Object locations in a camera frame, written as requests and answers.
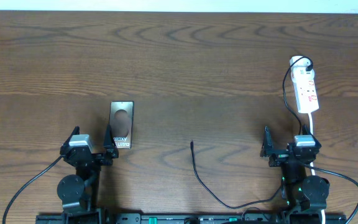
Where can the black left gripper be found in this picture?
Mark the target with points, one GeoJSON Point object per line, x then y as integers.
{"type": "Point", "coordinates": [109, 155]}

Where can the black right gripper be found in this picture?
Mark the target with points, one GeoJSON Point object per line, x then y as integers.
{"type": "Point", "coordinates": [279, 157]}

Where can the bronze Galaxy smartphone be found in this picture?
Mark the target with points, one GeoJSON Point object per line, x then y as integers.
{"type": "Point", "coordinates": [121, 120]}

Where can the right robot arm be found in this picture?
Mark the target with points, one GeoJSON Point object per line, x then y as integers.
{"type": "Point", "coordinates": [305, 194]}

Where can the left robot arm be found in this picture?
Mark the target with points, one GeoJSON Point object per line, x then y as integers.
{"type": "Point", "coordinates": [79, 192]}

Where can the white power strip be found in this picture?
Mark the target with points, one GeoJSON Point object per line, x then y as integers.
{"type": "Point", "coordinates": [302, 76]}

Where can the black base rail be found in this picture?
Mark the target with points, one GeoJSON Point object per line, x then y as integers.
{"type": "Point", "coordinates": [135, 218]}

